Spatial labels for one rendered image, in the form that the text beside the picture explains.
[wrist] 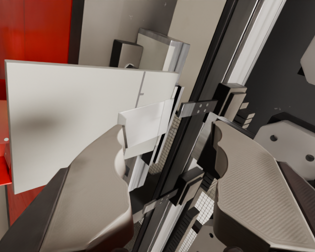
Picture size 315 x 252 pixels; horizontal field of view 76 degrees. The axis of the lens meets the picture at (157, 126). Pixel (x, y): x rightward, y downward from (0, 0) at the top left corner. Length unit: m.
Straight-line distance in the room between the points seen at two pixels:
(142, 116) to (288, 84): 0.59
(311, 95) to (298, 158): 0.55
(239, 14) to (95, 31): 0.38
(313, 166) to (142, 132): 0.26
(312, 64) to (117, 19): 0.32
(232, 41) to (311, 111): 0.37
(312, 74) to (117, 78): 0.24
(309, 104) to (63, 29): 0.74
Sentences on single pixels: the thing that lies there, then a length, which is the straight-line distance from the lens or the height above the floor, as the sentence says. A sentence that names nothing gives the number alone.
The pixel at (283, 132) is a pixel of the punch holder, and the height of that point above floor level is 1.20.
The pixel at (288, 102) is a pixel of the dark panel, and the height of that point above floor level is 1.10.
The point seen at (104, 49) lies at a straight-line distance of 0.43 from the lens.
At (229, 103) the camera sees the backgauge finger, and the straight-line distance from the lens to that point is 0.56.
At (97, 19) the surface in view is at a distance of 0.41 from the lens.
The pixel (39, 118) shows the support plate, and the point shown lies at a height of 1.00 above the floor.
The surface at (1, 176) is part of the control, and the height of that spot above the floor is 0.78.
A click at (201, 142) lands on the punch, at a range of 0.39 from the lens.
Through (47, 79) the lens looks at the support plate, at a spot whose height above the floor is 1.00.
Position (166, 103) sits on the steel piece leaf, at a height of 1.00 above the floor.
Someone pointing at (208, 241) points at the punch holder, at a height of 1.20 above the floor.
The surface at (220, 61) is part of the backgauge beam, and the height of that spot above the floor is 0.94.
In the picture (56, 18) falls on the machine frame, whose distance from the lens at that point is 0.50.
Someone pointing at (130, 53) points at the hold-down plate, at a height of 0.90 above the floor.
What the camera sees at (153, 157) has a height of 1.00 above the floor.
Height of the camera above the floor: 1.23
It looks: 34 degrees down
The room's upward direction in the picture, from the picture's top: 127 degrees clockwise
